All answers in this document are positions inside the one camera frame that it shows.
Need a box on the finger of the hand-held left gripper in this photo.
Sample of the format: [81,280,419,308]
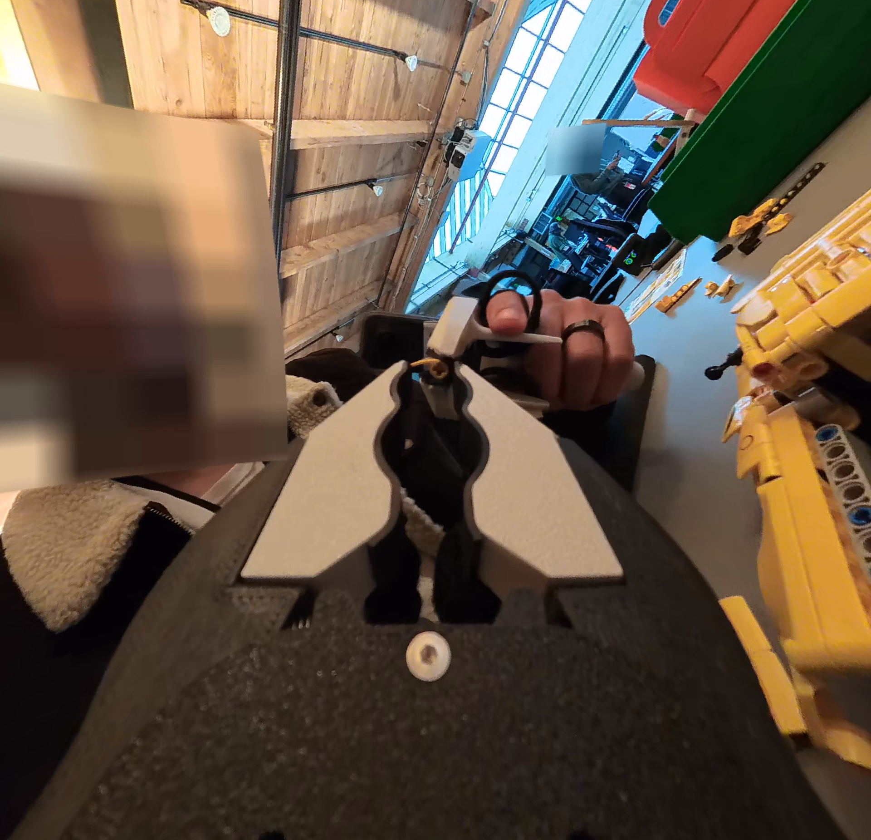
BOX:
[421,376,464,421]
[425,297,485,356]

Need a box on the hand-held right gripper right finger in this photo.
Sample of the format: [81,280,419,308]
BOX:
[435,364,626,625]

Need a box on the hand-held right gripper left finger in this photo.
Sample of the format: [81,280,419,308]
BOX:
[240,362,423,625]

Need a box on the yellow brick car model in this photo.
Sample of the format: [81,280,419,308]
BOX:
[704,193,871,769]

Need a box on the person's left hand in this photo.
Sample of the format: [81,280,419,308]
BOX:
[486,289,638,412]

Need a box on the orange bag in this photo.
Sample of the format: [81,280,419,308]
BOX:
[633,0,824,116]

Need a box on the green plastic bin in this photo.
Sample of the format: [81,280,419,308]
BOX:
[648,0,871,243]

